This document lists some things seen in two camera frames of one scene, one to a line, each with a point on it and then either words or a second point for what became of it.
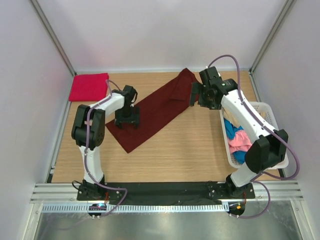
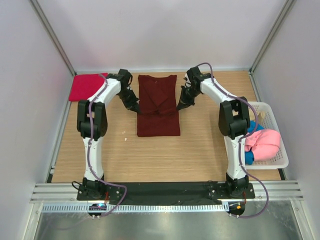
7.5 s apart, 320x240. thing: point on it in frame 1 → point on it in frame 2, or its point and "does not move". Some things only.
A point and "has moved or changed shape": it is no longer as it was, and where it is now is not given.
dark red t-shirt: x=156 y=110 has moved or changed shape
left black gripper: x=135 y=119 → x=133 y=105
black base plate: x=155 y=191 does not move
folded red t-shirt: x=89 y=87 does not move
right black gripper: x=197 y=88 → x=184 y=102
